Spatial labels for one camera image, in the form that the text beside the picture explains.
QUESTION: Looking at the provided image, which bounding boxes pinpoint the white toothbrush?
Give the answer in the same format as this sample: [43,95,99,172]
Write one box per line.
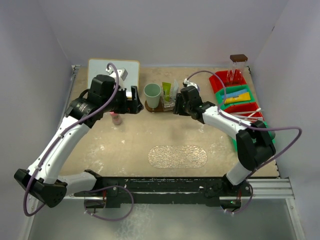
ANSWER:
[231,107,264,121]

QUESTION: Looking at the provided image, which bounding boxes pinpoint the pink cap bottle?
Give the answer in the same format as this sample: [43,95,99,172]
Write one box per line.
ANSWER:
[109,112,122,125]

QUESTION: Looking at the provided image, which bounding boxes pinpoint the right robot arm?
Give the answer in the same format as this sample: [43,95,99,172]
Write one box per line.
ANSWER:
[173,86,276,196]

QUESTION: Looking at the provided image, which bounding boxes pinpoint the blue toothpaste tube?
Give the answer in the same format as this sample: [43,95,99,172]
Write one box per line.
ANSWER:
[225,89,248,98]

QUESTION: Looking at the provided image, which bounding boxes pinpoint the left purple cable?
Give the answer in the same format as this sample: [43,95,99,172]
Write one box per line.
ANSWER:
[23,62,120,217]

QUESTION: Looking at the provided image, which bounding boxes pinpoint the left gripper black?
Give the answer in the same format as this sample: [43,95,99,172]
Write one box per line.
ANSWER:
[101,85,143,114]

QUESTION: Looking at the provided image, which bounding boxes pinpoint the yellow toothpaste tube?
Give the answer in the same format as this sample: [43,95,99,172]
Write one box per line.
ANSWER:
[224,92,251,104]

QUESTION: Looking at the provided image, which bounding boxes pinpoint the white grey toothpaste tube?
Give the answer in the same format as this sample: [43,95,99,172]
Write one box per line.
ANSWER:
[171,79,179,97]

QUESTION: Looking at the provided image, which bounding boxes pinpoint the textured clear oval mat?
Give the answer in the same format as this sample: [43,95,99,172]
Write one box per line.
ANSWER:
[147,145,208,169]

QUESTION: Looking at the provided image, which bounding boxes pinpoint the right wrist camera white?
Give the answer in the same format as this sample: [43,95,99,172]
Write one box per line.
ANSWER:
[182,78,200,92]

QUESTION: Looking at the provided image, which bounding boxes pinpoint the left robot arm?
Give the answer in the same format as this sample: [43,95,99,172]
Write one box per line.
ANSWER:
[14,74,144,208]

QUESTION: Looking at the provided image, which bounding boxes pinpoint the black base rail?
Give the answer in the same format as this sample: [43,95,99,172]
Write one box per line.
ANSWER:
[73,176,252,208]

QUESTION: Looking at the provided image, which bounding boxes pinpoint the green bin cups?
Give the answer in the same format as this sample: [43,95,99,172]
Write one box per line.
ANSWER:
[232,121,276,152]

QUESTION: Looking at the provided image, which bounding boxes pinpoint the clear acrylic toothbrush holder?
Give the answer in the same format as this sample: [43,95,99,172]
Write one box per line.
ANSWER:
[161,94,176,112]

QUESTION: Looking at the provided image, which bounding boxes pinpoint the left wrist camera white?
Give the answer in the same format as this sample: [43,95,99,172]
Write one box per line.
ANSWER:
[105,68,128,89]

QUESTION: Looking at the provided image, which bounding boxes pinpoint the red bin far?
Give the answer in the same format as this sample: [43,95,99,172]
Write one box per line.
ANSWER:
[209,69,247,94]

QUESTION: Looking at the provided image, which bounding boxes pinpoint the small whiteboard wooden frame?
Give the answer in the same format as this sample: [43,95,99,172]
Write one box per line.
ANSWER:
[87,58,140,90]

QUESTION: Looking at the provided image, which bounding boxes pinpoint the green plastic cup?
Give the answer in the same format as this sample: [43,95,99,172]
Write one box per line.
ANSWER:
[143,83,162,109]

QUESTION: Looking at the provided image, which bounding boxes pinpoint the clear jar brown lid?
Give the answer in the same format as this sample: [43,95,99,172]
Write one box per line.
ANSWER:
[226,54,248,85]

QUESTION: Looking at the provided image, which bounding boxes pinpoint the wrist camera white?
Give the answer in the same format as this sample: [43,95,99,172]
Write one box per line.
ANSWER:
[182,78,200,92]
[105,68,128,89]

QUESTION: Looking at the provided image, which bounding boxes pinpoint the dark wooden oval tray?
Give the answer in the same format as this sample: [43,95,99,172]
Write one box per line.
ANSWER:
[144,99,176,114]

